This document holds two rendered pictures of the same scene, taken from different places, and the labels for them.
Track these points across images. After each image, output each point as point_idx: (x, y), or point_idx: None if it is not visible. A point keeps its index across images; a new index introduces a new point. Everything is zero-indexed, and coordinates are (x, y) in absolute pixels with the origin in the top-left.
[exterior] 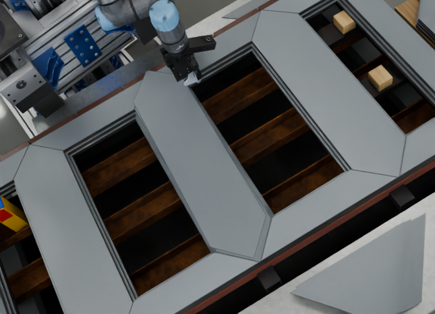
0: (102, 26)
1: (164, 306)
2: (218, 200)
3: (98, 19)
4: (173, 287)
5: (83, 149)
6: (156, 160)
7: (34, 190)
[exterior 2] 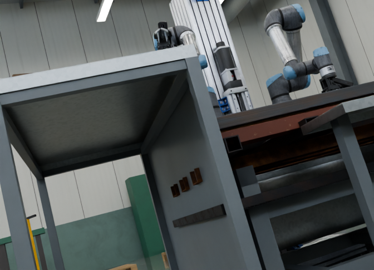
0: (286, 70)
1: None
2: None
3: (284, 69)
4: None
5: (269, 139)
6: (320, 156)
7: None
